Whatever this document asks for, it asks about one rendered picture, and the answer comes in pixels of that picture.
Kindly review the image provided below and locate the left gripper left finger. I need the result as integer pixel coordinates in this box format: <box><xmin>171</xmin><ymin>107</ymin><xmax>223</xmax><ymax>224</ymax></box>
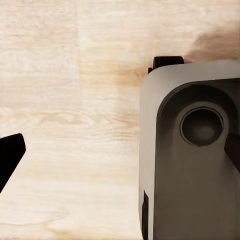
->
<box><xmin>0</xmin><ymin>133</ymin><xmax>26</xmax><ymax>193</ymax></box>

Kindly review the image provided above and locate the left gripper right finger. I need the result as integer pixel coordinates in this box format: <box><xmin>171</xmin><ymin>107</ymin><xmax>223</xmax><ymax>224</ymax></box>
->
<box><xmin>224</xmin><ymin>133</ymin><xmax>240</xmax><ymax>173</ymax></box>

